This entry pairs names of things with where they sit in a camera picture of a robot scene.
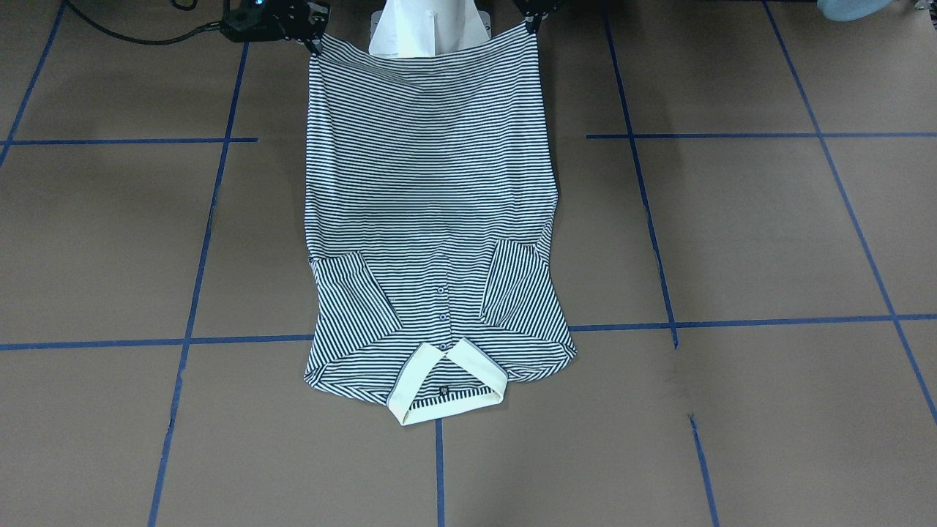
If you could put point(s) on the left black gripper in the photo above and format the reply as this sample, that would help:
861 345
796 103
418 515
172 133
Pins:
534 11

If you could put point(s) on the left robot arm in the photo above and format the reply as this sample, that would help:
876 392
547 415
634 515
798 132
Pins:
849 10

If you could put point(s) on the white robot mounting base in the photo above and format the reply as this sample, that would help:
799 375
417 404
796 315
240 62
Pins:
416 29

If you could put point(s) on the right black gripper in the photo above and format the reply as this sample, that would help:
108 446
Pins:
299 18

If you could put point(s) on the navy white striped polo shirt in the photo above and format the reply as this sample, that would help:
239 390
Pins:
429 204

